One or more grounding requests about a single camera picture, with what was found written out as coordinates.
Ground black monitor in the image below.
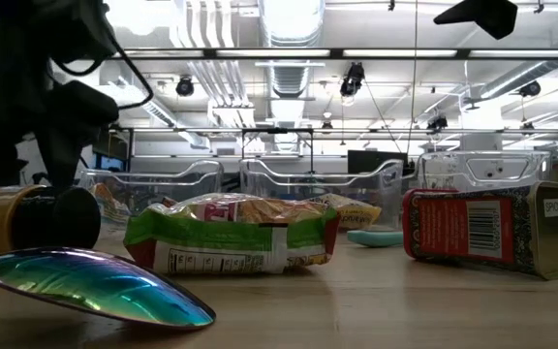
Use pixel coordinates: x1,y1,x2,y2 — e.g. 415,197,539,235
347,149,409,175

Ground black ceiling spotlight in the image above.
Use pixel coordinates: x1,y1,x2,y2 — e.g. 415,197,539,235
426,114,450,132
518,79,542,98
175,76,196,97
339,62,366,98

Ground green-edged ramen noodle packet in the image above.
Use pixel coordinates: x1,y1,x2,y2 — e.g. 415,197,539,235
122,192,342,276

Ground pink orange ramen noodle packet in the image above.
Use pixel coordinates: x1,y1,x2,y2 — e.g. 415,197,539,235
89,182,131,225

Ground silver ventilation duct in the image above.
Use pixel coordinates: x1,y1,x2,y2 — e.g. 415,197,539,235
258,0,326,101

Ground yellow ramen noodle packet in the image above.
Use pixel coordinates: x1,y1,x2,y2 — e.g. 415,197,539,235
307,192,383,232

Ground red patterned spice tin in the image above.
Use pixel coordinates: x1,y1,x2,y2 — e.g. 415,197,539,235
402,180,558,281

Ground black crossbar with light strips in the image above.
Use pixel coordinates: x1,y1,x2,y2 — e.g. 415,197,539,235
0,47,558,61

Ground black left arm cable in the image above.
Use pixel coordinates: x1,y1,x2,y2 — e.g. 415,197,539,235
50,28,154,111

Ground teal-handled metal spoon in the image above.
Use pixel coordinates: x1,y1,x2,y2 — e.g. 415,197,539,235
346,229,405,249

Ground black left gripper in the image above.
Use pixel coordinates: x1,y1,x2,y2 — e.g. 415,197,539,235
36,79,120,190

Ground clear plastic bin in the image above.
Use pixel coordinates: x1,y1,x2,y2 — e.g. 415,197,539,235
415,149,552,193
238,158,405,230
78,159,225,229

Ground iridescent rainbow spoon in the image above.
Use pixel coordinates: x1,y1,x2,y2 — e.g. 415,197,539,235
0,246,217,332

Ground distant black table frame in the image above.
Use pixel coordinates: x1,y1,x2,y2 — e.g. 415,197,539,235
239,127,315,174

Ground orange spice bottle black cap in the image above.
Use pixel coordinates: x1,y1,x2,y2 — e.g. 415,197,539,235
0,184,102,266

